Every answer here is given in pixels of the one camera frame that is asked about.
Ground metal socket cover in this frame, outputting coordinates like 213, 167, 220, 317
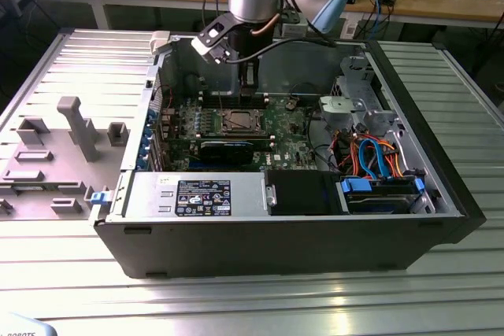
222, 109, 264, 135

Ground silver CPU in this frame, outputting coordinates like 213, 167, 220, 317
230, 113, 254, 131

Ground blue expansion slot latches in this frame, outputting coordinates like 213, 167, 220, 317
135, 109, 159, 170

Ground black cylindrical part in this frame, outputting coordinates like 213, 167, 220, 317
183, 72, 206, 97

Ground green motherboard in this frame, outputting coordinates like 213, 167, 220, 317
157, 94, 316, 174

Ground black graphics card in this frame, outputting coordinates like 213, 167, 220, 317
198, 141, 255, 167

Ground silver metal drive cage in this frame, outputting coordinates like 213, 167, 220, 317
317, 55, 398, 136

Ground blue disk carrier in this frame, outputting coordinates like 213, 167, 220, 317
341, 177, 425, 198

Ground silver power supply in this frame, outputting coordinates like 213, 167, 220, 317
121, 172, 269, 221

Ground black hard disk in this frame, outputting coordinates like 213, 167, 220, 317
346, 193, 417, 214

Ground black PC case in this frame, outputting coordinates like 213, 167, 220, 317
89, 31, 487, 280

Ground grey parts rack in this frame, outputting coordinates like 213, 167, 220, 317
0, 95, 131, 221

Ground brown gripper cable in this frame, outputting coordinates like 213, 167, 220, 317
250, 12, 281, 39

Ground black camera cable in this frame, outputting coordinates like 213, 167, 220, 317
224, 36, 338, 65

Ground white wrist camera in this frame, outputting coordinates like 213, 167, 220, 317
191, 13, 237, 65

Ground short black looped cable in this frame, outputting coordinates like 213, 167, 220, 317
291, 82, 318, 98

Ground thin red wire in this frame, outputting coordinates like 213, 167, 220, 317
153, 84, 175, 113

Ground long black looped cable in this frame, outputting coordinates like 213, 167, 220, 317
306, 105, 343, 174

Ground blue cable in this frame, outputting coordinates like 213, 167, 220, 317
369, 0, 393, 36

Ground blue wire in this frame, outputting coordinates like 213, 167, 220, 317
358, 137, 389, 182

